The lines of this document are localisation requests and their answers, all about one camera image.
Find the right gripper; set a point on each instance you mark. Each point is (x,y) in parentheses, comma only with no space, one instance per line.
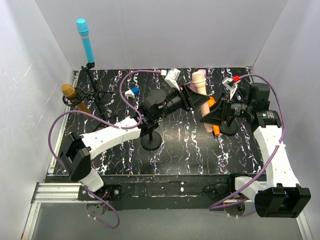
(223,113)

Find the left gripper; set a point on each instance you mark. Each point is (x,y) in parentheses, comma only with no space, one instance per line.
(186,97)

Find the pink microphone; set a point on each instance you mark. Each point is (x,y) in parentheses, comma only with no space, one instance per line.
(205,106)

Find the black round-base mic stand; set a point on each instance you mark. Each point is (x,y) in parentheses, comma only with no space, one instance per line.
(150,140)

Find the shock-mount tripod mic stand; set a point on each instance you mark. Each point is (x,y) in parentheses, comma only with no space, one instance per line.
(75,97)

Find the black tripod mic stand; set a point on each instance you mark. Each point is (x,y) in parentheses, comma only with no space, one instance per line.
(95,94)

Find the gold microphone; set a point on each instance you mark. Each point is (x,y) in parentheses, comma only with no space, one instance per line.
(74,97)

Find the blue microphone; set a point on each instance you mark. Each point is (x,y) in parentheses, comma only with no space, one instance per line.
(83,30)

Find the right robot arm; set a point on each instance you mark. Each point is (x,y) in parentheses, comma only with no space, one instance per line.
(275,191)

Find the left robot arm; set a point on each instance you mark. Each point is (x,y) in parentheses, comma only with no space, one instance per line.
(77,153)

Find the pink metronome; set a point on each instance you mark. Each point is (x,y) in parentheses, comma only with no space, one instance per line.
(198,81)

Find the blue and white block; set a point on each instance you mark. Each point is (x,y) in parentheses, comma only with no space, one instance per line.
(132,93)

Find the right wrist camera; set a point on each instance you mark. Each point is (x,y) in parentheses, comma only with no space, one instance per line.
(231,83)

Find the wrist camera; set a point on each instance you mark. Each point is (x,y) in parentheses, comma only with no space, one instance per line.
(231,83)
(171,77)

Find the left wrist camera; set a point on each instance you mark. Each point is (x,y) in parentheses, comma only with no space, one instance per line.
(171,77)

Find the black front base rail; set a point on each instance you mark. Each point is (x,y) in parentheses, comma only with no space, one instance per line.
(160,192)

